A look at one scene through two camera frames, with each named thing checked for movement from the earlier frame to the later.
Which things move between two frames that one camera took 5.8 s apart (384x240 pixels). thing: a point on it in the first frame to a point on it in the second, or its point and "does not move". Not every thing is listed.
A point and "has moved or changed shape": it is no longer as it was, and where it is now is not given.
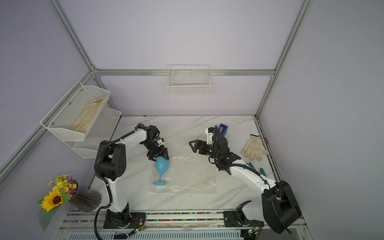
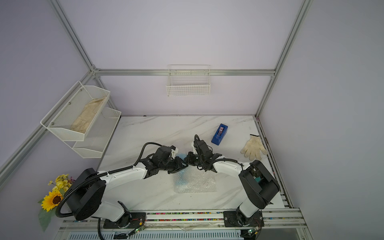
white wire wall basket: [185, 80] does not move
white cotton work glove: [253, 147] does not move
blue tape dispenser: [222, 129] does not move
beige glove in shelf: [82, 121] does not move
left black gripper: [164, 153] to [181, 166]
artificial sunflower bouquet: [63, 187] does not move
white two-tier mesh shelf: [80, 119] does not move
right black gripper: [200, 143] to [190, 161]
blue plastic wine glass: [162, 164] has moved or changed shape
